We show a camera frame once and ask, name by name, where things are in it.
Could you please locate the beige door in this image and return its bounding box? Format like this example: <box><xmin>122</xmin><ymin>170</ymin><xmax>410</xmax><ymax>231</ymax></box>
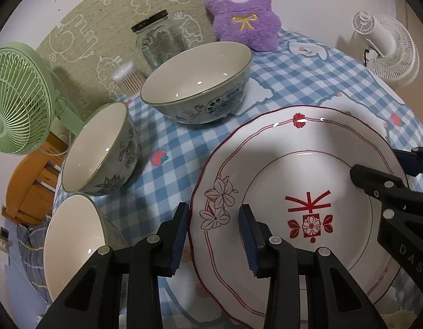
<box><xmin>393</xmin><ymin>0</ymin><xmax>423</xmax><ymax>42</ymax></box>

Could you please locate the glass jar with dark lid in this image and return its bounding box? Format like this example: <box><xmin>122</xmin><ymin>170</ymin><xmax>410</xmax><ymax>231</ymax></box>
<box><xmin>131</xmin><ymin>10</ymin><xmax>188</xmax><ymax>71</ymax></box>

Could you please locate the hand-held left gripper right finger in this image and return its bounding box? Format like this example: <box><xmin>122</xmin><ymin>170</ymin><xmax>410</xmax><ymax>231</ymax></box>
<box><xmin>239</xmin><ymin>204</ymin><xmax>387</xmax><ymax>329</ymax></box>

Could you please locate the green desk fan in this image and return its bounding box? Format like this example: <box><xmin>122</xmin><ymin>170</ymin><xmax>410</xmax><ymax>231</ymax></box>
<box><xmin>0</xmin><ymin>42</ymin><xmax>85</xmax><ymax>156</ymax></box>

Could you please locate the wooden chair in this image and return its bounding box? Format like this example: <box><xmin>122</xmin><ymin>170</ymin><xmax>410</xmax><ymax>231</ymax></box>
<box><xmin>6</xmin><ymin>132</ymin><xmax>70</xmax><ymax>225</ymax></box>

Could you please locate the blue checked tablecloth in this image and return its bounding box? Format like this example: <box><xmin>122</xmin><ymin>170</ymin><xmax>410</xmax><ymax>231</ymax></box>
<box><xmin>91</xmin><ymin>29</ymin><xmax>423</xmax><ymax>329</ymax></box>

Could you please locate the blue floral ceramic bowl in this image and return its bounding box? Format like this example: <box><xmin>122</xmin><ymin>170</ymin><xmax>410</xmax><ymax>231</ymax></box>
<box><xmin>140</xmin><ymin>41</ymin><xmax>253</xmax><ymax>125</ymax></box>

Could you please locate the white standing fan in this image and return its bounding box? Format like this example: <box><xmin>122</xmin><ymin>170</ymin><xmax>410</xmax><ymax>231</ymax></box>
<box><xmin>351</xmin><ymin>10</ymin><xmax>421</xmax><ymax>88</ymax></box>

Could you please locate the green printed mat board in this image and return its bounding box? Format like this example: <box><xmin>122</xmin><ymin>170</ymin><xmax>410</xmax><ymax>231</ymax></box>
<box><xmin>35</xmin><ymin>0</ymin><xmax>219</xmax><ymax>117</ymax></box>

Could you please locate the purple plush bunny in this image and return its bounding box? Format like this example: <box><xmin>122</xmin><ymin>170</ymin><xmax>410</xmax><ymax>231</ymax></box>
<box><xmin>203</xmin><ymin>0</ymin><xmax>284</xmax><ymax>53</ymax></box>

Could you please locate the cotton swab container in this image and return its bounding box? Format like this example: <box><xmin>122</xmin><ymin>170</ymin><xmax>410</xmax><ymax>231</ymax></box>
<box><xmin>110</xmin><ymin>61</ymin><xmax>147</xmax><ymax>97</ymax></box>

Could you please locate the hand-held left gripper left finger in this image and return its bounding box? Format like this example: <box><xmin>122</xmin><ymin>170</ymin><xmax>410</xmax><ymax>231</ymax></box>
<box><xmin>36</xmin><ymin>202</ymin><xmax>190</xmax><ymax>329</ymax></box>

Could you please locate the large yellow floral plate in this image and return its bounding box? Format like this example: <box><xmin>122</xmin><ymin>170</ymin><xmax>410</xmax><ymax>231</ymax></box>
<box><xmin>383</xmin><ymin>310</ymin><xmax>423</xmax><ymax>329</ymax></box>

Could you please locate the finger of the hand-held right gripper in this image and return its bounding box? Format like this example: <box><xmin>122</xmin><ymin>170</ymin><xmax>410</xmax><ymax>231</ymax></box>
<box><xmin>349</xmin><ymin>164</ymin><xmax>423</xmax><ymax>213</ymax></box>
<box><xmin>391</xmin><ymin>147</ymin><xmax>423</xmax><ymax>177</ymax></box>

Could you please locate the grey plaid pillow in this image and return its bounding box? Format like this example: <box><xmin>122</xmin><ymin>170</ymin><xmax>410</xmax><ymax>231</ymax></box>
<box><xmin>16</xmin><ymin>221</ymin><xmax>52</xmax><ymax>304</ymax></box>

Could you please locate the white red-rimmed plate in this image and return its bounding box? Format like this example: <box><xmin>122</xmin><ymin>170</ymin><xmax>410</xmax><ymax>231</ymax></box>
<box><xmin>187</xmin><ymin>104</ymin><xmax>412</xmax><ymax>326</ymax></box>

